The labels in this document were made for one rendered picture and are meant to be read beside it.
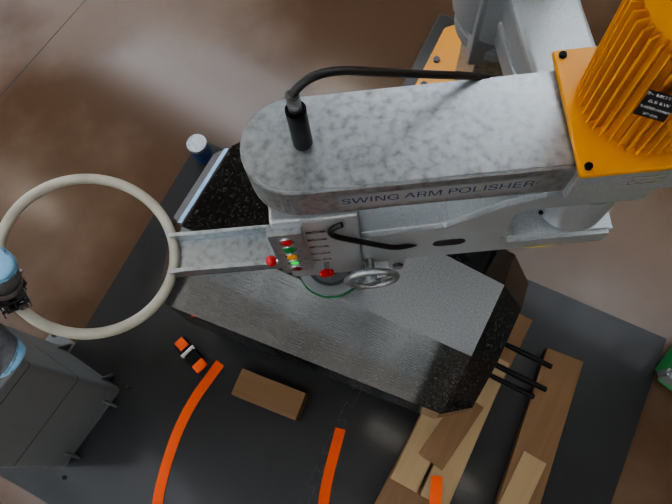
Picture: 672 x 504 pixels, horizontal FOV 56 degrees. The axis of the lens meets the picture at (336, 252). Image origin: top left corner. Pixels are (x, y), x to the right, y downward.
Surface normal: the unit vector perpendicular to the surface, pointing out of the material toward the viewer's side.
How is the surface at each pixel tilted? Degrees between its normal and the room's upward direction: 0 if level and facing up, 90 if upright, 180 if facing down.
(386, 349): 45
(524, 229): 0
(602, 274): 0
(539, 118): 0
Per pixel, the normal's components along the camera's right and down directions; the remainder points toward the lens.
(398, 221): -0.13, -0.31
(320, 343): -0.35, 0.39
